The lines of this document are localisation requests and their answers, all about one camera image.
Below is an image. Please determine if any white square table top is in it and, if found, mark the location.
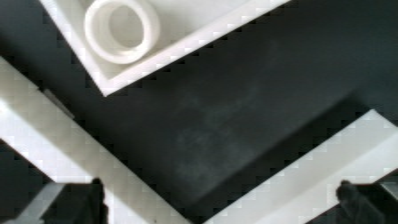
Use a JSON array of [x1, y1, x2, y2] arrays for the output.
[[39, 0, 291, 95]]

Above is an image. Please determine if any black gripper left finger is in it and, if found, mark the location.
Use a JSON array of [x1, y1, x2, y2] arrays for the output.
[[10, 177, 110, 224]]

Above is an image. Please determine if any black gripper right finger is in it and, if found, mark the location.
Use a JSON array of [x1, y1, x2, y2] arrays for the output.
[[335, 181, 398, 224]]

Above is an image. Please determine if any white U-shaped fence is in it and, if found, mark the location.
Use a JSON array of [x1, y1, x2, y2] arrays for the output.
[[0, 58, 398, 224]]

